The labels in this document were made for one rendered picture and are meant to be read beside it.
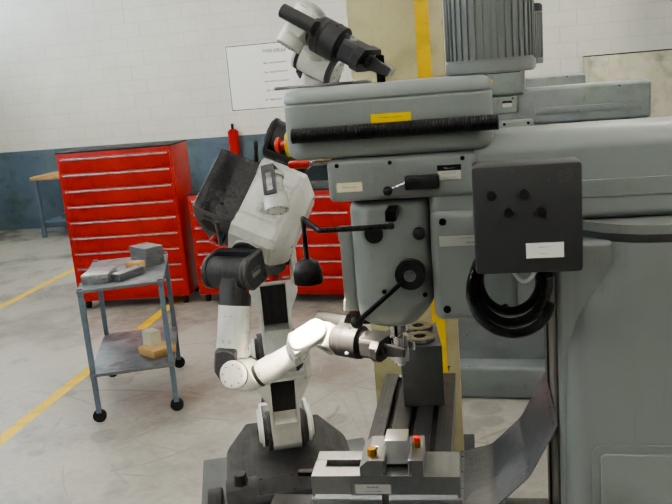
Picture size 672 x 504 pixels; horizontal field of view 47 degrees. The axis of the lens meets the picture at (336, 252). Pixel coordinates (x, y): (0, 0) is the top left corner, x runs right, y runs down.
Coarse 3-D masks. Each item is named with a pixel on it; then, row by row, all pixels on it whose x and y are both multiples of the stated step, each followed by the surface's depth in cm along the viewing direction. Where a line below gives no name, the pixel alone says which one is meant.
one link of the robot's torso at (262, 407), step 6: (264, 402) 292; (300, 402) 292; (306, 402) 289; (258, 408) 288; (264, 408) 290; (306, 408) 284; (258, 414) 286; (264, 414) 290; (306, 414) 280; (258, 420) 281; (312, 420) 280; (258, 426) 278; (312, 426) 279; (312, 432) 279; (264, 438) 275; (312, 438) 279; (264, 444) 277
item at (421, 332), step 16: (416, 336) 232; (432, 336) 229; (416, 352) 225; (432, 352) 225; (416, 368) 226; (432, 368) 226; (416, 384) 228; (432, 384) 227; (416, 400) 229; (432, 400) 228
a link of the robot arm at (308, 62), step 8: (304, 48) 196; (304, 56) 208; (312, 56) 202; (320, 56) 202; (304, 64) 209; (312, 64) 208; (320, 64) 207; (328, 64) 207; (304, 72) 211; (312, 72) 209; (320, 72) 208; (328, 72) 207; (320, 80) 210
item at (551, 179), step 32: (512, 160) 150; (544, 160) 146; (576, 160) 142; (480, 192) 146; (512, 192) 145; (544, 192) 144; (576, 192) 143; (480, 224) 147; (512, 224) 146; (544, 224) 145; (576, 224) 144; (480, 256) 148; (512, 256) 147; (544, 256) 146; (576, 256) 145
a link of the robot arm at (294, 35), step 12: (288, 12) 179; (300, 12) 179; (312, 12) 182; (288, 24) 183; (300, 24) 179; (312, 24) 178; (324, 24) 180; (288, 36) 183; (300, 36) 182; (312, 36) 180; (288, 48) 188; (300, 48) 185; (312, 48) 183
